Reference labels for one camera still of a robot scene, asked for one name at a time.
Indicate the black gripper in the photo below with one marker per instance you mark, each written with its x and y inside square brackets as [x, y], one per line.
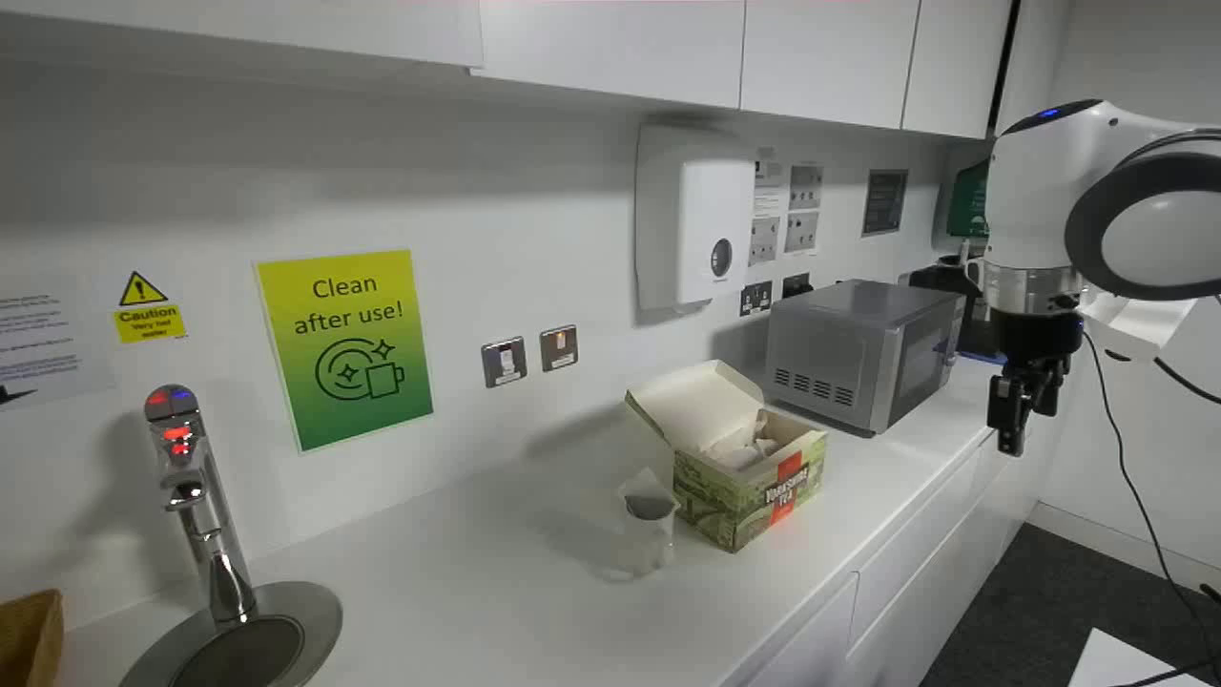
[1035, 342]

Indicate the white robot base platform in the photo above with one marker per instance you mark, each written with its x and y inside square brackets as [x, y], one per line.
[1126, 660]

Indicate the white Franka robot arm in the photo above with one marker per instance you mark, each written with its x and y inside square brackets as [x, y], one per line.
[1043, 193]

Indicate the green cardboard tea box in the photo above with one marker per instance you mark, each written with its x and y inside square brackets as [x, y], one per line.
[739, 491]

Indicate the white ceramic mug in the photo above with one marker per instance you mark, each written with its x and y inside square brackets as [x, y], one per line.
[643, 550]

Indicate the black countertop appliance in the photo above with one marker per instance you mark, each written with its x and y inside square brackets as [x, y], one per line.
[951, 293]

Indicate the silver microwave oven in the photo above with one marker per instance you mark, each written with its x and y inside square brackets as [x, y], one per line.
[842, 350]

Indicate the white base cabinets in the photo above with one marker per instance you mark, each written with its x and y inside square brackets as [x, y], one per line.
[918, 574]

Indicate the white picture instruction sheet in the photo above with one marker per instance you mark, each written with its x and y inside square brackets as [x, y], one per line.
[801, 193]

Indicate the white coffee instruction sheet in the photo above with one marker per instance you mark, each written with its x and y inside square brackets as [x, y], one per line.
[763, 237]

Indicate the white paper towel dispenser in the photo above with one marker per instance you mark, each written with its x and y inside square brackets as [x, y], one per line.
[708, 229]

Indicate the green clean after use poster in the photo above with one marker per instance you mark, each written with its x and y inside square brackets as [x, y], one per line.
[344, 350]

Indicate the round steel drip tray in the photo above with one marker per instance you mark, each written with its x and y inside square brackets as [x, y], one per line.
[272, 649]

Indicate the chrome hot water tap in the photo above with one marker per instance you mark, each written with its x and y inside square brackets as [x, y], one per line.
[176, 441]

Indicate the yellow warning sign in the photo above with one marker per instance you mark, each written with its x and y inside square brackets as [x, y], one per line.
[148, 319]

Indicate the white printed paper notice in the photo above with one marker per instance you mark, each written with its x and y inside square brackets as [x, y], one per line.
[39, 343]

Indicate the wooden board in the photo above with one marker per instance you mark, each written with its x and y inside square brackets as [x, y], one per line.
[25, 642]

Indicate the dark framed wall panel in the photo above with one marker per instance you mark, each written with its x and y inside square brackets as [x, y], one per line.
[881, 198]

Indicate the dark double wall socket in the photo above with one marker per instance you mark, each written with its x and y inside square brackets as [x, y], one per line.
[800, 285]
[758, 298]

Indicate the steel wall socket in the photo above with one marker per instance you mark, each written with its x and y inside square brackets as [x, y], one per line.
[506, 365]
[557, 350]

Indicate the white wall cabinets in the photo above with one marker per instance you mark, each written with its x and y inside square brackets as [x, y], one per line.
[613, 44]

